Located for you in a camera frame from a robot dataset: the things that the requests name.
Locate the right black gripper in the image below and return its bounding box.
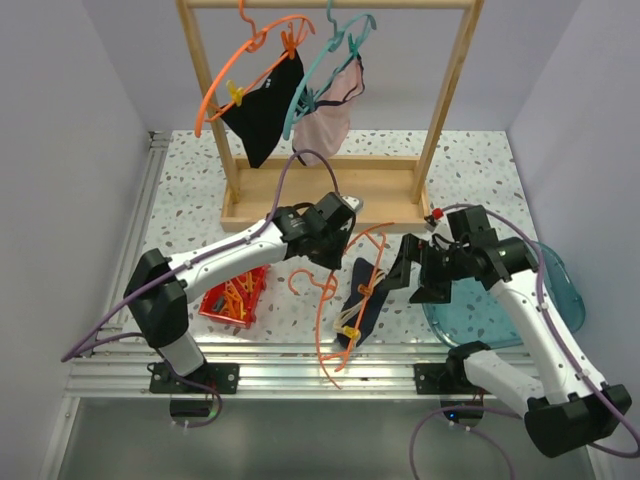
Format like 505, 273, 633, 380
380, 233, 470, 305

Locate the navy underwear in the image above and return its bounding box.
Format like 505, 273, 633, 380
333, 258, 389, 349

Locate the orange clip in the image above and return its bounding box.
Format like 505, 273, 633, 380
357, 284, 374, 297
281, 31, 297, 60

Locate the orange hanger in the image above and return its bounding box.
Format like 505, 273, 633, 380
287, 222, 395, 390
181, 1, 316, 135

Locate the yellow clip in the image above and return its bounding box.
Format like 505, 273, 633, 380
341, 326, 361, 341
226, 80, 245, 107

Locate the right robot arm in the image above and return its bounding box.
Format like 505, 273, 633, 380
381, 204, 639, 459

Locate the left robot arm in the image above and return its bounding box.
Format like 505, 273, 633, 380
124, 192, 364, 393

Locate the pink underwear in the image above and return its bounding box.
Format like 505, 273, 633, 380
292, 55, 365, 159

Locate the black underwear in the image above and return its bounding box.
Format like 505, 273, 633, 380
221, 52, 304, 169

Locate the teal hanger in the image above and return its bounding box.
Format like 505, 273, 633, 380
282, 1, 377, 140

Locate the blue transparent tray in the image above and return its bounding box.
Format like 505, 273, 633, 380
423, 243, 586, 349

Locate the wooden clothes rack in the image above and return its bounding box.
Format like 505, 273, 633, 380
176, 1, 482, 233

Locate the red bin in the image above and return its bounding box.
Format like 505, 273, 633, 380
199, 265, 270, 329

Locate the teal clip lower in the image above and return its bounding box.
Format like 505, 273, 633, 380
296, 88, 316, 116

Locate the teal clip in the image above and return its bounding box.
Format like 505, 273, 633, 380
296, 88, 316, 116
347, 34, 359, 59

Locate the teal clip upper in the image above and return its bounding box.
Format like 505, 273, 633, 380
347, 34, 359, 59

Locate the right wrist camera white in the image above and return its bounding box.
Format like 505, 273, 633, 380
424, 208, 453, 241

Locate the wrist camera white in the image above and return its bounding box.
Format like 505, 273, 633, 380
341, 195, 364, 214
424, 208, 453, 241

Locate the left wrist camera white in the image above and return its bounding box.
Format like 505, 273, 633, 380
341, 195, 364, 214

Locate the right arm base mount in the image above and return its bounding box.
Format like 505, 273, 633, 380
413, 341, 491, 395

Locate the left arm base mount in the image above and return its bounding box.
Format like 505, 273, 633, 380
147, 362, 240, 394

